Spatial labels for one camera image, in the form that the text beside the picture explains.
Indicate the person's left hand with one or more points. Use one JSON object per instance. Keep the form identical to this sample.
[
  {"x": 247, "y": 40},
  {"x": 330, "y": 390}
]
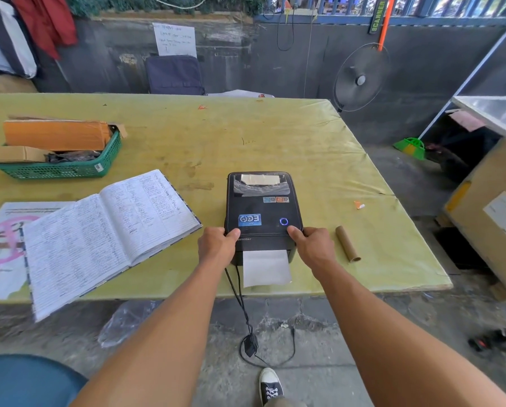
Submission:
[{"x": 215, "y": 245}]

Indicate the person's right hand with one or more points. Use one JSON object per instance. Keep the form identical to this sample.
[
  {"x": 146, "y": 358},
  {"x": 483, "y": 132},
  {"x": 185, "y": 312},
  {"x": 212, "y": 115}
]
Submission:
[{"x": 316, "y": 250}]

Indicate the person's right thumb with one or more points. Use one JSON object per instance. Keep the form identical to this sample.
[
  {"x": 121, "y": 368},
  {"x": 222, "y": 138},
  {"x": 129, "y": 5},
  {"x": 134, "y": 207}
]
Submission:
[{"x": 295, "y": 233}]

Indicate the person's left thumb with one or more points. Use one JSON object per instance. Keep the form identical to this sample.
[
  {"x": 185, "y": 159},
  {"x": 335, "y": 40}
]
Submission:
[{"x": 232, "y": 234}]

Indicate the black label printer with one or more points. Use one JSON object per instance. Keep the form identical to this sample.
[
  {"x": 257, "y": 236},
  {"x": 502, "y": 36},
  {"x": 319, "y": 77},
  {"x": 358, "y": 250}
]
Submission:
[{"x": 262, "y": 207}]

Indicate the person's left forearm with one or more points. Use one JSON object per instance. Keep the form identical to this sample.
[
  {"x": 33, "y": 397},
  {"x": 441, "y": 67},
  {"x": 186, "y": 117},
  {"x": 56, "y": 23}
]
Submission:
[{"x": 160, "y": 339}]

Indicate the person's right forearm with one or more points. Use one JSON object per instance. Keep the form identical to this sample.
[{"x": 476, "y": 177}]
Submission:
[{"x": 401, "y": 343}]

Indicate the white label paper strip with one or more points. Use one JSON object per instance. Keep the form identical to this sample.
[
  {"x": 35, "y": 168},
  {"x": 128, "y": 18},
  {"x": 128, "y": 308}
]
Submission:
[{"x": 266, "y": 269}]

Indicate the cardboard paper core tube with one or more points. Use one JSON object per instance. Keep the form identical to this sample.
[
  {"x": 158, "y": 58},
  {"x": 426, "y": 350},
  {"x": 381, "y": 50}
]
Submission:
[{"x": 348, "y": 244}]

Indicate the small orange paper scrap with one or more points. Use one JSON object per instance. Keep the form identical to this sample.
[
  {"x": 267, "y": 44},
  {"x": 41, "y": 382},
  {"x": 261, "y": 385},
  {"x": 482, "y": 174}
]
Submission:
[{"x": 359, "y": 205}]

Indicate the yellow-green table cloth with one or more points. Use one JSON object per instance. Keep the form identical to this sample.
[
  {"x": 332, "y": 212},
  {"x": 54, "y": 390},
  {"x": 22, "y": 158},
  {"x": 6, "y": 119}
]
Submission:
[{"x": 278, "y": 144}]

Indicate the open handwritten ledger book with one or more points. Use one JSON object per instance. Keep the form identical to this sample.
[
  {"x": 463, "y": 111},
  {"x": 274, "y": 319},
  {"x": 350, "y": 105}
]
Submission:
[{"x": 104, "y": 237}]

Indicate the clear plastic bag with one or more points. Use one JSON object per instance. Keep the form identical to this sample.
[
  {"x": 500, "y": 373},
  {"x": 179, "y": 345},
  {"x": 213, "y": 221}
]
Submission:
[{"x": 126, "y": 320}]

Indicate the green plastic dustpan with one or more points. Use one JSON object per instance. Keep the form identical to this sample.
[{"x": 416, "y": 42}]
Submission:
[{"x": 410, "y": 147}]

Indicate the black and white sneaker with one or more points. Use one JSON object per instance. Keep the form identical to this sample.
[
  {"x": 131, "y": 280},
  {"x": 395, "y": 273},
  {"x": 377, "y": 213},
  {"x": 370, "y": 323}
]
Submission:
[{"x": 270, "y": 387}]

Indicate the black standing fan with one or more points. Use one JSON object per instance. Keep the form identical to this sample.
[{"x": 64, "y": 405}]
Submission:
[{"x": 360, "y": 78}]

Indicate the black plastic wrap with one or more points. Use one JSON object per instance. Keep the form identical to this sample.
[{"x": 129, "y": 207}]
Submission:
[{"x": 73, "y": 156}]

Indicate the green plastic basket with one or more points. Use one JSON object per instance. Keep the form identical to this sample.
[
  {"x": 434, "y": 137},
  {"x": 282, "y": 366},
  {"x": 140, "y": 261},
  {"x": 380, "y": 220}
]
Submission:
[{"x": 62, "y": 168}]

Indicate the large wooden crate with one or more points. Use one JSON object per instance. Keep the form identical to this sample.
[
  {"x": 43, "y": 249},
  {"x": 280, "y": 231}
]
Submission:
[{"x": 490, "y": 216}]

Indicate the orange paper envelopes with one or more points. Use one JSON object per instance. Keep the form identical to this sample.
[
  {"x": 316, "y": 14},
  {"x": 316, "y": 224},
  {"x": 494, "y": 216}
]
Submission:
[{"x": 56, "y": 135}]

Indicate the white handwritten paper notice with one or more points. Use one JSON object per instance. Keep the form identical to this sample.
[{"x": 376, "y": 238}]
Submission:
[{"x": 175, "y": 39}]

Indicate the black and red object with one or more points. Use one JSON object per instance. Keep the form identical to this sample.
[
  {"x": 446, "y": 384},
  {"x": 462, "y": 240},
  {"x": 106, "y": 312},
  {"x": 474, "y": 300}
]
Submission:
[{"x": 490, "y": 339}]

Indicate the white poster with pink sign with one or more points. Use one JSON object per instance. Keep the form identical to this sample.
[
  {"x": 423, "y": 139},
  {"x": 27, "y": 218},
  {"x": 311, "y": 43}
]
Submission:
[{"x": 3, "y": 250}]

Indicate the brown cardboard box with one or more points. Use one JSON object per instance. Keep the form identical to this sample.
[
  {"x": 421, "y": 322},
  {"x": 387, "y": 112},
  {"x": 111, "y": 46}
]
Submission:
[{"x": 11, "y": 153}]

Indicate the blue metal fence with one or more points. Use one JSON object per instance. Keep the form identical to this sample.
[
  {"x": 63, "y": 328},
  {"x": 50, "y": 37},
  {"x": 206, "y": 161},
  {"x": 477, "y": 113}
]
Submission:
[{"x": 384, "y": 8}]

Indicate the blue round stool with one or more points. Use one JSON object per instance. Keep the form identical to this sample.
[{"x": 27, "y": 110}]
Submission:
[{"x": 24, "y": 381}]

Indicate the red hanging cloth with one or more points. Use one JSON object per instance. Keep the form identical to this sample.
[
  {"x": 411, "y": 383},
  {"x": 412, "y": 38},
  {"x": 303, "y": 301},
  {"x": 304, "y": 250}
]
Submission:
[{"x": 45, "y": 21}]

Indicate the white and black hanging bag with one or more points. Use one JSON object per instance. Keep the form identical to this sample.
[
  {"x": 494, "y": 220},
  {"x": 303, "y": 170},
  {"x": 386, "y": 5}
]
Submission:
[{"x": 3, "y": 38}]

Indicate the metal shelf frame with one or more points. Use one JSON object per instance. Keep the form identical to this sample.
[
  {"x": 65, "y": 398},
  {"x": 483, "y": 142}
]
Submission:
[{"x": 486, "y": 101}]

